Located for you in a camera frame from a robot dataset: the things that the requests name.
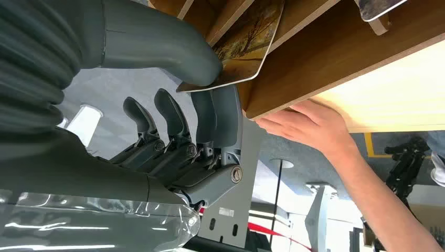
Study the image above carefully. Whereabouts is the brown wooden card holder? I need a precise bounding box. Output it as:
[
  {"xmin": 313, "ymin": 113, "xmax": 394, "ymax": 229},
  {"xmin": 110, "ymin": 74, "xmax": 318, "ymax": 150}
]
[{"xmin": 149, "ymin": 0, "xmax": 445, "ymax": 121}]

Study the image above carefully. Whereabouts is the card with dark picture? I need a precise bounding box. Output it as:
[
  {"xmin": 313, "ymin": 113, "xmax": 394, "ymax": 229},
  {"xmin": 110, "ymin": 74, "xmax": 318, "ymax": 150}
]
[{"xmin": 354, "ymin": 0, "xmax": 408, "ymax": 23}]

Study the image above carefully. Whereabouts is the clear plastic film wrap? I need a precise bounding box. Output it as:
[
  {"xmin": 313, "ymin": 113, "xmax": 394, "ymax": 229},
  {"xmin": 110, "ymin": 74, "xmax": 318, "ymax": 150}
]
[{"xmin": 0, "ymin": 189, "xmax": 202, "ymax": 252}]

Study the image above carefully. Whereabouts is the thin black pole with round base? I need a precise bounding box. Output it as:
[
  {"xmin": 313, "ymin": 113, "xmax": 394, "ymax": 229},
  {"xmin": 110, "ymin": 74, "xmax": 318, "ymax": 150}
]
[{"xmin": 269, "ymin": 158, "xmax": 295, "ymax": 246}]

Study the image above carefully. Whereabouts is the white stand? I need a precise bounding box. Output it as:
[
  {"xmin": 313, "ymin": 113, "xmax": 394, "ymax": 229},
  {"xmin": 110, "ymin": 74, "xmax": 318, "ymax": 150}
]
[{"xmin": 305, "ymin": 184, "xmax": 338, "ymax": 252}]

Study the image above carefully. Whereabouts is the black tripod stand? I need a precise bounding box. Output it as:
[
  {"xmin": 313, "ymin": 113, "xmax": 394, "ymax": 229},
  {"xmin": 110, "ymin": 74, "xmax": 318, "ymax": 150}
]
[{"xmin": 384, "ymin": 135, "xmax": 432, "ymax": 210}]

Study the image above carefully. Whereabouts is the grey metal panel with slots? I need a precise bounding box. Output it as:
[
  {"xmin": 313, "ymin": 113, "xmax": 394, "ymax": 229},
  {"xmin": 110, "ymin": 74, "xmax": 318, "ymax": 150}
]
[{"xmin": 197, "ymin": 117, "xmax": 266, "ymax": 249}]

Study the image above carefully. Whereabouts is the ribbed grey right arm sleeve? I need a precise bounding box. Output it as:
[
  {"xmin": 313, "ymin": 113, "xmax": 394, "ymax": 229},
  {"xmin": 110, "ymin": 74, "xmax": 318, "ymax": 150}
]
[{"xmin": 0, "ymin": 0, "xmax": 105, "ymax": 137}]

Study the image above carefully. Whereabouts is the white post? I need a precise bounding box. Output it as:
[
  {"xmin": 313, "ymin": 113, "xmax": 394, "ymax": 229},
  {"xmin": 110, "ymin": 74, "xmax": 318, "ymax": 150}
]
[{"xmin": 57, "ymin": 104, "xmax": 103, "ymax": 148}]

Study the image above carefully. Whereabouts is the red strap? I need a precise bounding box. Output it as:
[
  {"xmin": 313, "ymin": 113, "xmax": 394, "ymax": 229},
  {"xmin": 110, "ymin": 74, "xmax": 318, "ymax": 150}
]
[{"xmin": 198, "ymin": 208, "xmax": 314, "ymax": 252}]

